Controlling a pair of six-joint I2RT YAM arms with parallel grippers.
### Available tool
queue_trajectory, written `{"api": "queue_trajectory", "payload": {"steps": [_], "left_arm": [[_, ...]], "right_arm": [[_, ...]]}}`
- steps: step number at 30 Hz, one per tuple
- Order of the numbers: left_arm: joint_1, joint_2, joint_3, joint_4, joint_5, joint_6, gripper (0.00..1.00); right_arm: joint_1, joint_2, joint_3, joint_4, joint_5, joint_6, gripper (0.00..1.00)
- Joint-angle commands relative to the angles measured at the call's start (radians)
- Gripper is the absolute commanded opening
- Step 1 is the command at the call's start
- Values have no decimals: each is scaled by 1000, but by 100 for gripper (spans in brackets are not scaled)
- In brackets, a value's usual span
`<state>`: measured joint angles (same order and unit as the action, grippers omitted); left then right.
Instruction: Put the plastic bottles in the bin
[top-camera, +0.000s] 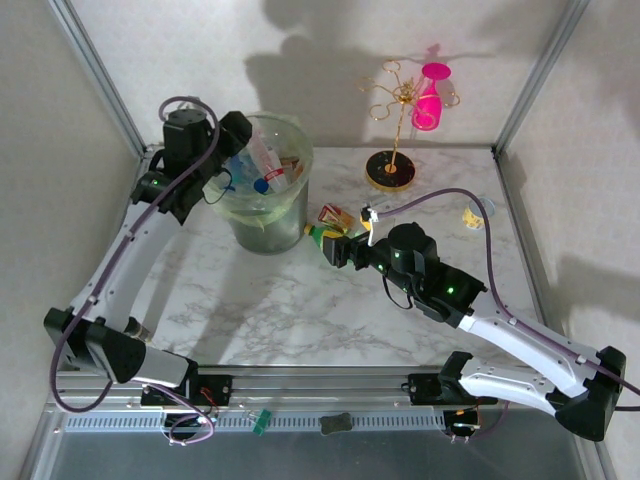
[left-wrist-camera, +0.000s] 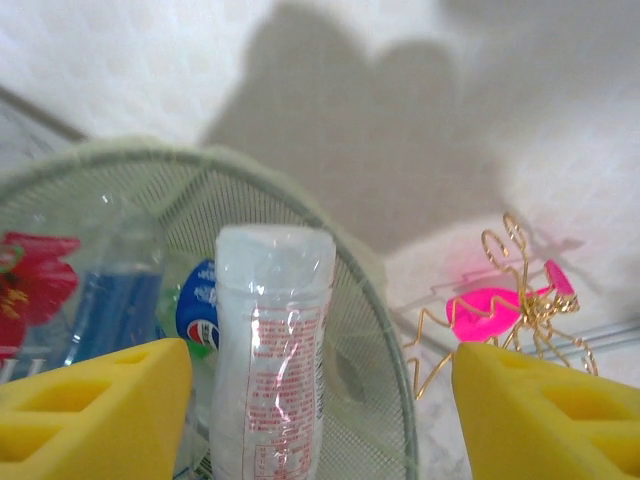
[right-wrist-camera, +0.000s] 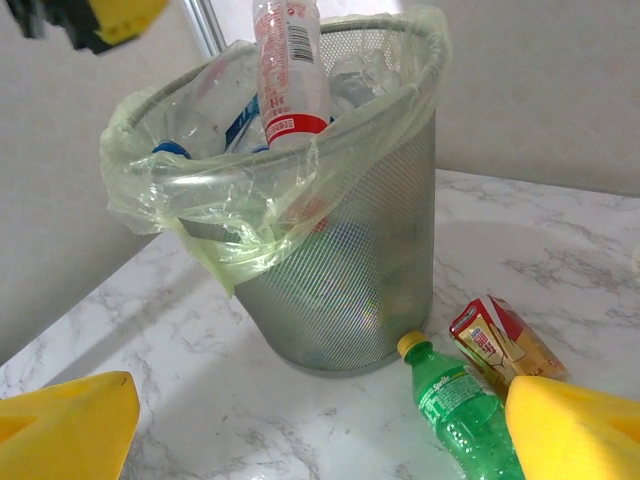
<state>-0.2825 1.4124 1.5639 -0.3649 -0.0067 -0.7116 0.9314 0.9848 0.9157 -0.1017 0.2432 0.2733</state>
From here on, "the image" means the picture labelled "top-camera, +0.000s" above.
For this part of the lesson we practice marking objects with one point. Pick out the grey metal lower panel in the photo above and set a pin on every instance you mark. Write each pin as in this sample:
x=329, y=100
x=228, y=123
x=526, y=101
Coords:
x=350, y=460

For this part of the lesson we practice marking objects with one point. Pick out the pale green bin liner bag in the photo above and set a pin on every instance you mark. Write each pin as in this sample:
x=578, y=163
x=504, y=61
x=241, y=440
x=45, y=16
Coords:
x=270, y=212

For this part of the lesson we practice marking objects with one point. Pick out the yellow label tin can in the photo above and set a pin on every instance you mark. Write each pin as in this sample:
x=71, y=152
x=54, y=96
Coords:
x=470, y=220

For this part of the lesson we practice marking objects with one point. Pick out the clear bottle red label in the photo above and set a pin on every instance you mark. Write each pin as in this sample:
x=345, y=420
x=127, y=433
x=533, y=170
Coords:
x=267, y=160

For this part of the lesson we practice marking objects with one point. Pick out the pink wine glass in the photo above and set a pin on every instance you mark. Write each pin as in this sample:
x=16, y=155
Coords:
x=427, y=107

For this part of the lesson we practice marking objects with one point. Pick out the aluminium frame post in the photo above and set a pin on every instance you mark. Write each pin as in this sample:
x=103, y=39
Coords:
x=95, y=75
x=540, y=75

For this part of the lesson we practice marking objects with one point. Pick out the translucent green waste bin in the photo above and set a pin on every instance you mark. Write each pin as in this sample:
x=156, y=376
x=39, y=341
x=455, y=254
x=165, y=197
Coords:
x=280, y=230

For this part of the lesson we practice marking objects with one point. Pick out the small brass-coloured cylinder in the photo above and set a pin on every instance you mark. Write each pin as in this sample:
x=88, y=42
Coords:
x=142, y=334

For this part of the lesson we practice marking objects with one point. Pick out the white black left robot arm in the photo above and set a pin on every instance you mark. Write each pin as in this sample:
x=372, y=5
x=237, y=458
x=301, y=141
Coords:
x=125, y=260

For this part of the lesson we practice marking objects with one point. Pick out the red yellow snack packet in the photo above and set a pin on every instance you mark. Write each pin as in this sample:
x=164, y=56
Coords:
x=337, y=215

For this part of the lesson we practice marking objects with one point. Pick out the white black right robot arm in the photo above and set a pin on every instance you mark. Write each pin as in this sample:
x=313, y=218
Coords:
x=520, y=342

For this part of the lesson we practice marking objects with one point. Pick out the clear bottle blue cap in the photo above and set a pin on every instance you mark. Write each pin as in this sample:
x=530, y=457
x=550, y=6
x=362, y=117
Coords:
x=260, y=186

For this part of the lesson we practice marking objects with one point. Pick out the dark grey bone-shaped piece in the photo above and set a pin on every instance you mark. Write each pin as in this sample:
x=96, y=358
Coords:
x=336, y=424

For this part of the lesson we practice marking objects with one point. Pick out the aluminium side rail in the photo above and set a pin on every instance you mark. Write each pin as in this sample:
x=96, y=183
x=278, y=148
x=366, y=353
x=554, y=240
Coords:
x=527, y=235

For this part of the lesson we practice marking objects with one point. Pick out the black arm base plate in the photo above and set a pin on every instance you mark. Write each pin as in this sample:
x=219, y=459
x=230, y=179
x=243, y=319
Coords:
x=425, y=390
x=220, y=390

